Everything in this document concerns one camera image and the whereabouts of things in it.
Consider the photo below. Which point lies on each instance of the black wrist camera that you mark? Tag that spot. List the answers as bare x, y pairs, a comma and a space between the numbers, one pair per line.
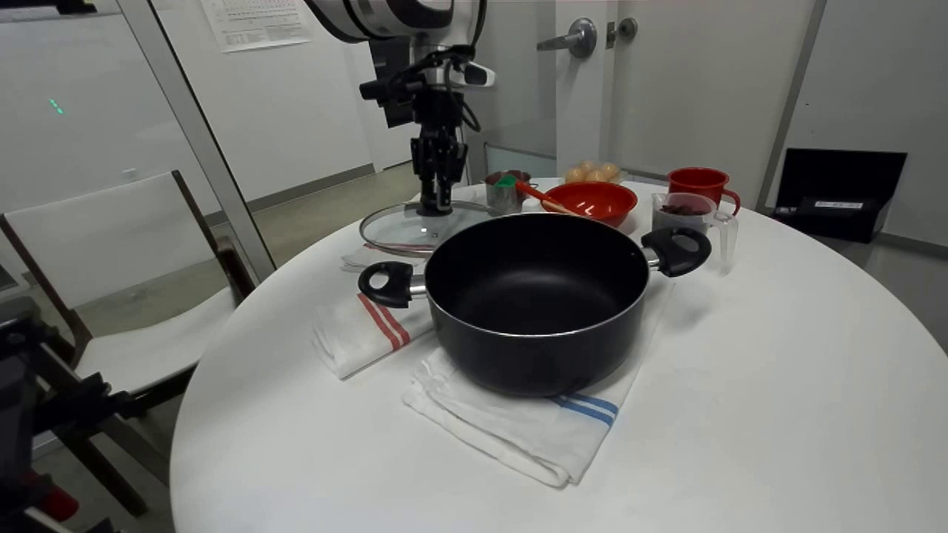
395, 92

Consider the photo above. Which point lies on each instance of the blue striped tea towel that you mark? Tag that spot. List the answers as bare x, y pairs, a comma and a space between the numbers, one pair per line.
513, 433

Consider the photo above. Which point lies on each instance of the red bowl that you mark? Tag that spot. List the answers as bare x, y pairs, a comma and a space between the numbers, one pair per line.
595, 203

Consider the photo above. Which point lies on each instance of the white chair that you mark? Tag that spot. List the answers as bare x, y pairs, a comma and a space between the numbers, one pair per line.
128, 237

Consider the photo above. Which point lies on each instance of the glass pot lid black knob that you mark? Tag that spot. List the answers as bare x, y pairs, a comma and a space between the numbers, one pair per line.
395, 226

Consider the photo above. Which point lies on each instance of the grey metal frame post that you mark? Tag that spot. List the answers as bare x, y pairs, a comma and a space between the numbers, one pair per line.
196, 150

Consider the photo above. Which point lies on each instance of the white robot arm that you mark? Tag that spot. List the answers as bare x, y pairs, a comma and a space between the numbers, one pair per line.
395, 17

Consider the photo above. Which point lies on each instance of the white paper notice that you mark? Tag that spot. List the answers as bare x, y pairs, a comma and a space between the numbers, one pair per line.
257, 21

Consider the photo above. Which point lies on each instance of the silver door deadbolt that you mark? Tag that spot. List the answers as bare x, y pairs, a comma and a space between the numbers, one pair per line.
621, 32

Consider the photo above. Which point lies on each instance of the beige bread roll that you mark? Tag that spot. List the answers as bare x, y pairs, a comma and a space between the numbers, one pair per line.
595, 174

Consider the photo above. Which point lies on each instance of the metal cup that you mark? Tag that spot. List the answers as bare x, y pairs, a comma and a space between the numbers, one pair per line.
503, 197

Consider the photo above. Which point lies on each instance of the black cooking pot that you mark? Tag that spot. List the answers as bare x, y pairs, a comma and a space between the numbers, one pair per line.
535, 337

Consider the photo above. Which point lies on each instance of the red cup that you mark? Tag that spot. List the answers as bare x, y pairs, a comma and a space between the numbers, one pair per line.
698, 183

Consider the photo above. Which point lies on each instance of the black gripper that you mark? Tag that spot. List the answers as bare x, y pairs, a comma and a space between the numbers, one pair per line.
439, 137

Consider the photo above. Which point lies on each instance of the open black case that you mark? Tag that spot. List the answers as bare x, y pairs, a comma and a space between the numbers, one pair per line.
841, 187

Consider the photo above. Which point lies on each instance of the folded red striped tea towel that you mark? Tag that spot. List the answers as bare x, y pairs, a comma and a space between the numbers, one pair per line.
344, 341

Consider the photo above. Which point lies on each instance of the black camera stand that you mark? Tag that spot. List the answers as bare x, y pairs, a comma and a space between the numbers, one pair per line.
20, 396

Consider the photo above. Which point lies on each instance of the clear cup with dark contents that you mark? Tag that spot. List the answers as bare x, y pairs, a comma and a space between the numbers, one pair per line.
682, 211

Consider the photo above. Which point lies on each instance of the green ball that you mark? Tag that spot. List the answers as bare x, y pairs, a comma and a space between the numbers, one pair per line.
512, 183

